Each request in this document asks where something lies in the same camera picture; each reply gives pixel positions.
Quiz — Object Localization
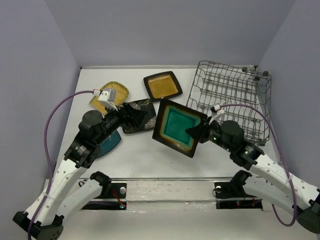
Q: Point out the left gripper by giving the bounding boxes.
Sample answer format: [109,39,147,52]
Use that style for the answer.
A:
[96,101,149,145]

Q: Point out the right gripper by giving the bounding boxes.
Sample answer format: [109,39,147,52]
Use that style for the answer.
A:
[185,116,234,153]

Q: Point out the black floral square plate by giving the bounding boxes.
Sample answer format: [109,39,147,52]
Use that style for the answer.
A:
[122,98,157,135]

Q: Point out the yellow green striped plate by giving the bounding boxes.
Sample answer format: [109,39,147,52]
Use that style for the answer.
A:
[89,81,130,115]

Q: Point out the teal square plate black rim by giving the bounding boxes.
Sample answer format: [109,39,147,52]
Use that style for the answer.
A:
[152,98,208,158]

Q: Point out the dark teal blue plate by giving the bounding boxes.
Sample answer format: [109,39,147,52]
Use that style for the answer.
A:
[97,130,122,158]

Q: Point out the amber square plate black rim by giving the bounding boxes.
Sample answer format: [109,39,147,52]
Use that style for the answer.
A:
[143,71,183,103]

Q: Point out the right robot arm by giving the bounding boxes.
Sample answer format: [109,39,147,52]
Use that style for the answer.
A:
[186,120,320,234]

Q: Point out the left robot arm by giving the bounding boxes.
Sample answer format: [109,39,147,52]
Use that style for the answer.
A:
[13,102,147,240]

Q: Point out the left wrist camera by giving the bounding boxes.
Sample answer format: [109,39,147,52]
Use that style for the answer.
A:
[93,88,118,111]

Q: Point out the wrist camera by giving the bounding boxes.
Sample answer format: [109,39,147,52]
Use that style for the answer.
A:
[210,104,225,115]
[93,88,118,111]

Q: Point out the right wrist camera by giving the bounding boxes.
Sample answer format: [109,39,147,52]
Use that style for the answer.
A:
[210,104,225,115]

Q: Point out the grey wire dish rack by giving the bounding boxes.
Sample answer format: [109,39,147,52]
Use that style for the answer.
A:
[186,60,272,147]

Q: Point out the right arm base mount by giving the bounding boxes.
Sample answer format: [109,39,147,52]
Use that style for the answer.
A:
[212,181,263,210]

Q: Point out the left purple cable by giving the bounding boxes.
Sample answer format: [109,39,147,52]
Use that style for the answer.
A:
[26,89,97,240]

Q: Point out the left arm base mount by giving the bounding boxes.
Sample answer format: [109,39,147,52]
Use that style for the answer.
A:
[82,182,127,211]

